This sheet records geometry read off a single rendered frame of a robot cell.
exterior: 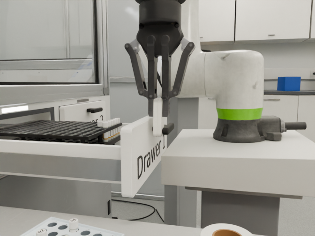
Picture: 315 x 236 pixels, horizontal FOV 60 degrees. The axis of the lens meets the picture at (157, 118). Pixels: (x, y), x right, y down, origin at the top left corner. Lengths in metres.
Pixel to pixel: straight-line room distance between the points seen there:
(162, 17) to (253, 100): 0.39
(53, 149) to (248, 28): 3.56
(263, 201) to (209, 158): 0.23
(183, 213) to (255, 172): 1.09
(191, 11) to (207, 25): 3.04
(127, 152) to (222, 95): 0.42
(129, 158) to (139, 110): 1.88
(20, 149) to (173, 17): 0.34
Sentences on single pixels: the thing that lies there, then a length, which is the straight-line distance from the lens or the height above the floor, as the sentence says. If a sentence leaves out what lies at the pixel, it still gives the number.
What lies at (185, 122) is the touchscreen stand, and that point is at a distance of 1.53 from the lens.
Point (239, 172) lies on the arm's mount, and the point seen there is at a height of 0.80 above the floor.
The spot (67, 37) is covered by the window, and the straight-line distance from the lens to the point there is 0.92.
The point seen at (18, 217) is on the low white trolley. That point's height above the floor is 0.76.
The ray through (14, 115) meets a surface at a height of 0.92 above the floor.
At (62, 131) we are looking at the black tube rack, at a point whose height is 0.90.
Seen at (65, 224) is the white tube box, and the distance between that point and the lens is 0.43.
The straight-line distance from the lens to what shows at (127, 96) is 2.31.
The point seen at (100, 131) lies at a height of 0.90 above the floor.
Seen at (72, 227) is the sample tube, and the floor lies 0.80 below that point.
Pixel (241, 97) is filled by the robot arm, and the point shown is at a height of 0.96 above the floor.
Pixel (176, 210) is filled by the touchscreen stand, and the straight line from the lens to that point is 1.64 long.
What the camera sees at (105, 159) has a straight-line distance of 0.45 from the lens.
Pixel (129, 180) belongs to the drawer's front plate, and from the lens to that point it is 0.43.
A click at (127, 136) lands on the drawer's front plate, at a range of 0.41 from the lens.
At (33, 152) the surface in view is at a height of 0.88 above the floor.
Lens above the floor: 0.99
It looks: 7 degrees down
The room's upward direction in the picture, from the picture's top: straight up
